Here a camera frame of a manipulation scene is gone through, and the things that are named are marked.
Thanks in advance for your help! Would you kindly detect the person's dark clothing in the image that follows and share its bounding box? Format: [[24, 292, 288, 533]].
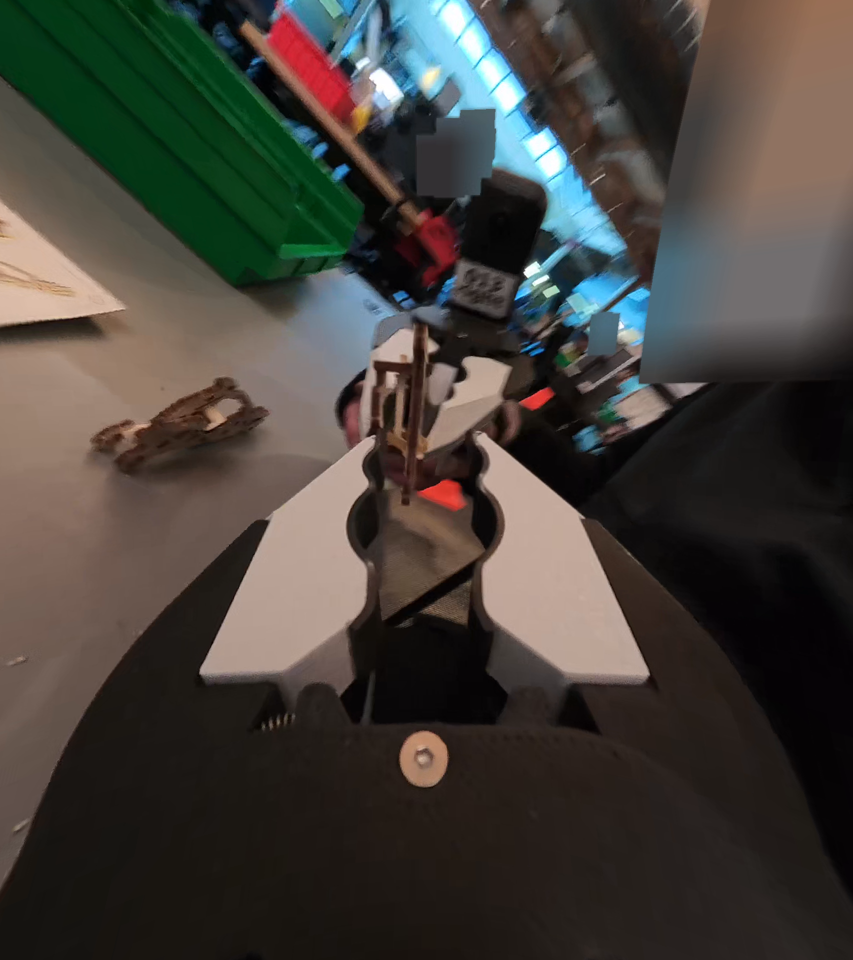
[[509, 382, 853, 960]]

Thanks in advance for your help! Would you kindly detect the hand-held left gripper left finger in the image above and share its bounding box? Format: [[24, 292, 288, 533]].
[[199, 438, 383, 702]]

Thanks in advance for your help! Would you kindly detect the open instruction booklet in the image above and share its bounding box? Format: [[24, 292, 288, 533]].
[[0, 153, 128, 337]]

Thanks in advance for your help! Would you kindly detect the wooden model chassis assembly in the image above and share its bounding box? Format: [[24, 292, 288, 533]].
[[90, 377, 272, 475]]

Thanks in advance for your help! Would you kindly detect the red plastic bin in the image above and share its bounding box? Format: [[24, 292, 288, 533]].
[[267, 11, 359, 129]]

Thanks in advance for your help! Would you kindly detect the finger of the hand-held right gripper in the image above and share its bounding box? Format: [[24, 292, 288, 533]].
[[426, 352, 512, 460], [368, 328, 453, 451]]

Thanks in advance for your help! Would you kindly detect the wooden model spoiler frame assembly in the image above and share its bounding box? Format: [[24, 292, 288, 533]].
[[368, 321, 429, 505]]

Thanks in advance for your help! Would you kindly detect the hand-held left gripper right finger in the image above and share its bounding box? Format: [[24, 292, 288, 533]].
[[471, 435, 651, 695]]

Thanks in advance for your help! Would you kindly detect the long wooden plank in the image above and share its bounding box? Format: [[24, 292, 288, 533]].
[[239, 21, 428, 226]]

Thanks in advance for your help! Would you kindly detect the green plastic bin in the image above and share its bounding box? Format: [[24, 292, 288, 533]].
[[0, 0, 365, 288]]

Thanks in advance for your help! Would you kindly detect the red clamp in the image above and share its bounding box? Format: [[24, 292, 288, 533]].
[[395, 212, 467, 286]]

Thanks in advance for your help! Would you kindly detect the person's right hand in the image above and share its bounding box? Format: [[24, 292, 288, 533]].
[[338, 375, 521, 485]]

